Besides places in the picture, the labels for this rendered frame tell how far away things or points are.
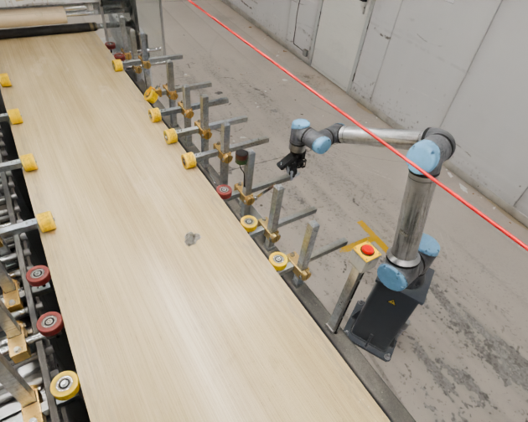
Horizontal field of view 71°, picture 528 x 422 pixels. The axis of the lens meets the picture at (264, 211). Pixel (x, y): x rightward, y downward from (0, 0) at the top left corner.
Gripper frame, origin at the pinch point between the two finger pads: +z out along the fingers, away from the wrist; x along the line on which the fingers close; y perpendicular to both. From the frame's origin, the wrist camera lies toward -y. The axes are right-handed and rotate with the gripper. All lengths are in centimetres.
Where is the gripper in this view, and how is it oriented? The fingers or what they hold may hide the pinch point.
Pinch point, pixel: (289, 179)
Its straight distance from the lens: 212.1
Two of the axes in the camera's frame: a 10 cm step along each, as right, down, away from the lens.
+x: -5.2, -6.3, 5.8
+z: -0.6, 7.1, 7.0
